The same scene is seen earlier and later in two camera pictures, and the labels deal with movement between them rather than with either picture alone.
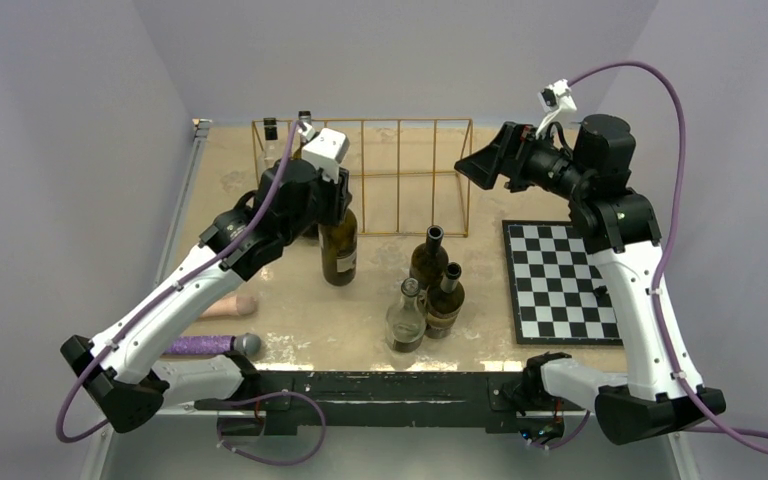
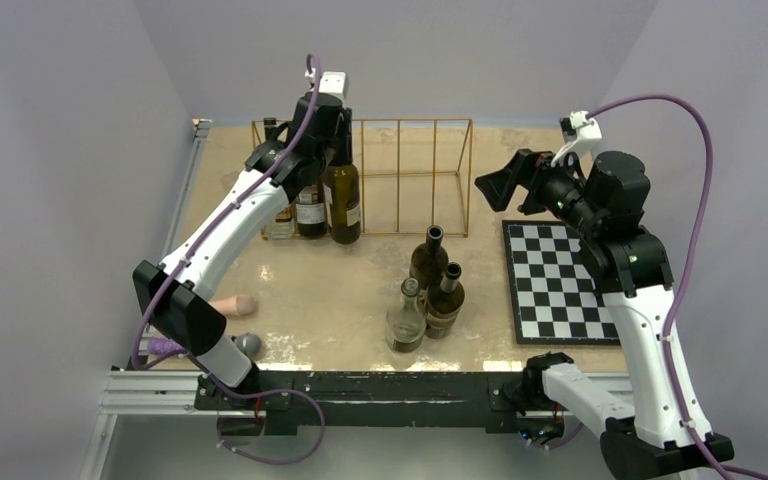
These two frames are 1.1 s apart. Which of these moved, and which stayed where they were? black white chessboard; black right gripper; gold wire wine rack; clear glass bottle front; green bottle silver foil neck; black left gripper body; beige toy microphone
Moved: black right gripper; black left gripper body
Stayed: clear glass bottle front; beige toy microphone; green bottle silver foil neck; black white chessboard; gold wire wine rack
